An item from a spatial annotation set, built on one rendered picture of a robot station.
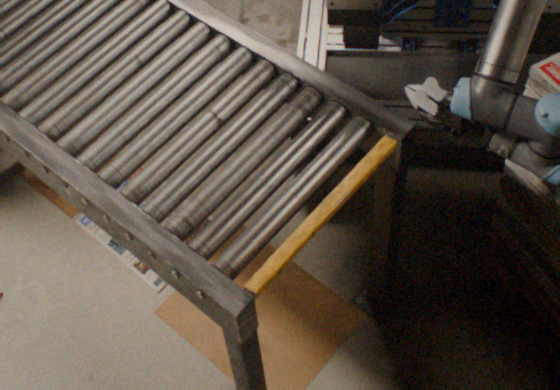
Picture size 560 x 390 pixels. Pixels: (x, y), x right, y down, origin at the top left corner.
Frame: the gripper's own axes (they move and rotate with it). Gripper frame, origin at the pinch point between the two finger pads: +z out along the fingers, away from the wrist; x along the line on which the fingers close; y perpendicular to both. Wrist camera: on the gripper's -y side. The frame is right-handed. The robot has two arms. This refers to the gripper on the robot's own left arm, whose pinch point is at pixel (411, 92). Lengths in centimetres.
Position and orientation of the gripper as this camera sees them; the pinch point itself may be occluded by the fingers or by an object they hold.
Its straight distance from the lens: 186.4
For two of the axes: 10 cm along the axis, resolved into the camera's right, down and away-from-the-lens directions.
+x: -6.8, 6.3, -3.9
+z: -7.3, -4.9, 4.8
